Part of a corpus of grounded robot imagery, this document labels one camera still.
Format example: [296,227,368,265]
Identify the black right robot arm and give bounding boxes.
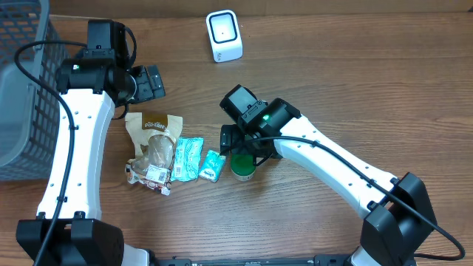
[220,85,437,265]

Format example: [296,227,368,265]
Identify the green white round jar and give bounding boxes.
[230,154,256,182]

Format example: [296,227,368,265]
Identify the grey plastic mesh basket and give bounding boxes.
[1,0,69,181]

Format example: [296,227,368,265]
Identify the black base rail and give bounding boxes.
[154,254,350,266]

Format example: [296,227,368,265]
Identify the teal white packet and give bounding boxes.
[171,137,204,182]

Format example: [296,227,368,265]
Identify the teal white carton pack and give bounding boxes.
[198,149,226,183]

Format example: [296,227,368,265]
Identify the brown Pantree snack pouch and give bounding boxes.
[125,112,183,196]

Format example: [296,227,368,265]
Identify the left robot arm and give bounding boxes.
[16,19,166,265]

